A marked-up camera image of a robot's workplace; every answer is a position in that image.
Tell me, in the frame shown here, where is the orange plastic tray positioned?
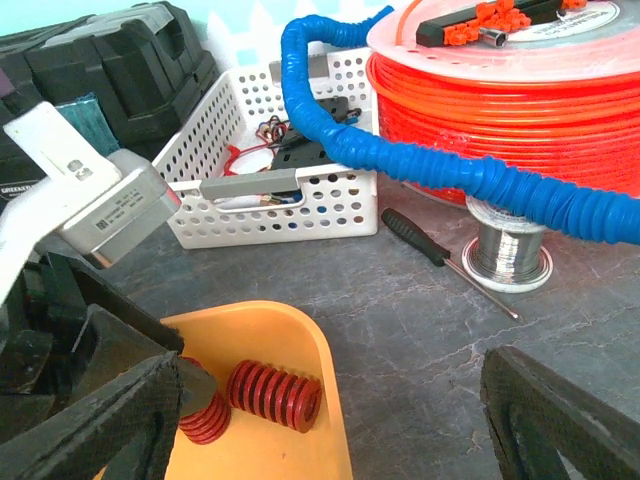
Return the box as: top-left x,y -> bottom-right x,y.
162,301 -> 353,479

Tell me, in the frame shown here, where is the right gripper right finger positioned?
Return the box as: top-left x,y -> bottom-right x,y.
480,346 -> 639,479

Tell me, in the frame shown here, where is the red spring top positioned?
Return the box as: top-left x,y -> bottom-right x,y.
226,360 -> 323,434

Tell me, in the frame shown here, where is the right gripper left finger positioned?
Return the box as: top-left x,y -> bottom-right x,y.
1,353 -> 182,479

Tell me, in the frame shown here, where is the blue corrugated hose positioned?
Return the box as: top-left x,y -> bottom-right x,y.
279,4 -> 640,247

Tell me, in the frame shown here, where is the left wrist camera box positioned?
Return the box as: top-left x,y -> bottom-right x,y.
56,149 -> 181,268

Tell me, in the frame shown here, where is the black terminal strip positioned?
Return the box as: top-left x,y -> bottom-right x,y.
415,0 -> 587,48

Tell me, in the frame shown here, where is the white plastic basket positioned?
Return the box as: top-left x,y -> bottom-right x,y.
153,62 -> 378,249

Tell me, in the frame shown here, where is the solder wire spool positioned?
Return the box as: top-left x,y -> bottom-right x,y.
461,196 -> 554,294

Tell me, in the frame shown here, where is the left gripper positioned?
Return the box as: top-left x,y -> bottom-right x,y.
1,254 -> 218,442

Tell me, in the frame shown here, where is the red cylinder bushing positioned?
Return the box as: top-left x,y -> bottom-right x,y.
178,387 -> 232,445

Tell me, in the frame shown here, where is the black handled screwdriver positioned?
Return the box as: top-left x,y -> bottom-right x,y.
381,208 -> 524,322

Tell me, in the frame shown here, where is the red filament spool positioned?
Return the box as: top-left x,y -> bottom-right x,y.
366,1 -> 639,196

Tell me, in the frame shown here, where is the black toolbox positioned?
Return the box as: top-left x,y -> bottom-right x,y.
0,0 -> 221,211

